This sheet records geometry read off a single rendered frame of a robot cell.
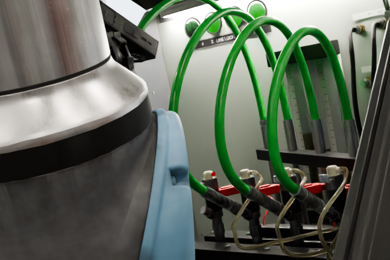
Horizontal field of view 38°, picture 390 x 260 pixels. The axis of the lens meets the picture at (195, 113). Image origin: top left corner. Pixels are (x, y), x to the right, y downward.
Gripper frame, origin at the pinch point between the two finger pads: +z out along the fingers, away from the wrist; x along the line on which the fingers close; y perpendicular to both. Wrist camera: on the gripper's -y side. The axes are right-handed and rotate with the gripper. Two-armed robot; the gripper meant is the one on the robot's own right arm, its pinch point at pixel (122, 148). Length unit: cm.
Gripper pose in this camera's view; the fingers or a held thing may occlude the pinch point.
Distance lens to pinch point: 71.1
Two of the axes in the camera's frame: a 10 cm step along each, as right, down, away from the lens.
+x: 7.5, -1.0, -6.5
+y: -6.3, 1.7, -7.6
